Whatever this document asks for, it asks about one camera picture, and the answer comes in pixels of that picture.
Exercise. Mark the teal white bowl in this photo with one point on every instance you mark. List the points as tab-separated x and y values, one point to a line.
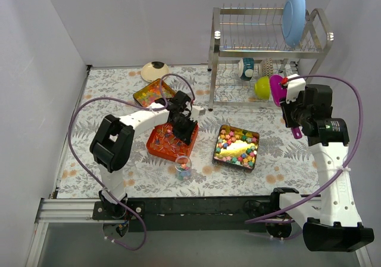
246	68

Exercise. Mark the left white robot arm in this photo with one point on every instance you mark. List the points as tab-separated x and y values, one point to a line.
113	141

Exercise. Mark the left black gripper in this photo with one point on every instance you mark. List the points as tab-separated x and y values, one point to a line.
184	126

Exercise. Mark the dark tin translucent star candies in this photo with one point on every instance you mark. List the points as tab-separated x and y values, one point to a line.
147	95

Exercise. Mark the aluminium frame rail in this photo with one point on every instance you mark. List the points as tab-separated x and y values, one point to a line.
78	210

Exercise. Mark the blue plate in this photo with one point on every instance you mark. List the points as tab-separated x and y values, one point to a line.
293	21

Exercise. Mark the purple plastic scoop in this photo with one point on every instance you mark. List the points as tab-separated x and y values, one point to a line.
278	93

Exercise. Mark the yellow green bowl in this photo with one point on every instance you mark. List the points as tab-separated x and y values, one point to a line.
262	88

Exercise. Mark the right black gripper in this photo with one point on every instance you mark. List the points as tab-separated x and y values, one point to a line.
288	114

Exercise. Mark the cream plate black spot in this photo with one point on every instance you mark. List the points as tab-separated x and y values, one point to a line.
154	70

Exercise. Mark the clear glass jar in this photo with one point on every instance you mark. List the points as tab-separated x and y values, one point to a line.
183	167

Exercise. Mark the dark tin pastel star candies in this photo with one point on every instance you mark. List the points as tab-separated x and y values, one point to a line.
236	148

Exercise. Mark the black base bar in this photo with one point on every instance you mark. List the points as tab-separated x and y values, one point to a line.
208	213

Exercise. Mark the steel dish rack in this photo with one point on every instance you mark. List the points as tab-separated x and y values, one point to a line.
256	33

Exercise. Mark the floral table mat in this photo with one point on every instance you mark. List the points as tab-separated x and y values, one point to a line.
282	160

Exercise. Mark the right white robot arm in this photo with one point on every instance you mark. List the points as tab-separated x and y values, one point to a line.
337	226

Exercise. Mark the patterned beige bowl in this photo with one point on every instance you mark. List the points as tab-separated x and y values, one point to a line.
266	67

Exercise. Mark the orange tin of lollipops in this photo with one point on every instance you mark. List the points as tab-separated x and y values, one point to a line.
162	143

